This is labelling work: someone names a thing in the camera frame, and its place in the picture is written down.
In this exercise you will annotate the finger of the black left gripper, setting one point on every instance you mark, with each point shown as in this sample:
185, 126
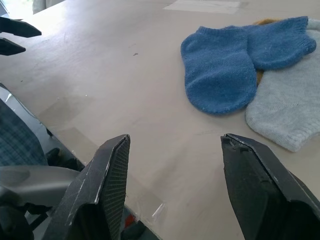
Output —
17, 27
11, 48

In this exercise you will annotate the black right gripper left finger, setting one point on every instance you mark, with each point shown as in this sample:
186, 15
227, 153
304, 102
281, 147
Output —
90, 190

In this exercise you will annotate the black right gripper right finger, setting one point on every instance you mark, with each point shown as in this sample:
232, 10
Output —
255, 190

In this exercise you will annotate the small red object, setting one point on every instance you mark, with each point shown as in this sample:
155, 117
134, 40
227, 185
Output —
129, 222

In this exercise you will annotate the clear tape strip at edge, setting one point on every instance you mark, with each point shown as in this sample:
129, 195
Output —
158, 210

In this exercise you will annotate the blue plaid fabric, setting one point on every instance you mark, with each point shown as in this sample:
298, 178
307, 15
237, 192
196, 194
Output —
15, 140

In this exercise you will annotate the pale grey-blue sock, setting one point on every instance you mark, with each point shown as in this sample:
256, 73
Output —
287, 105

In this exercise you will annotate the mustard yellow sock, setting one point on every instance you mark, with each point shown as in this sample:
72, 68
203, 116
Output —
260, 76

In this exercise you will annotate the large blue ankle sock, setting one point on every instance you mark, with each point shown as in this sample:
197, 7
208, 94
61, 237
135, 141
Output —
217, 75

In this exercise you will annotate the clear tape patch on table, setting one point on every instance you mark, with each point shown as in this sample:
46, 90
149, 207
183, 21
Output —
205, 5

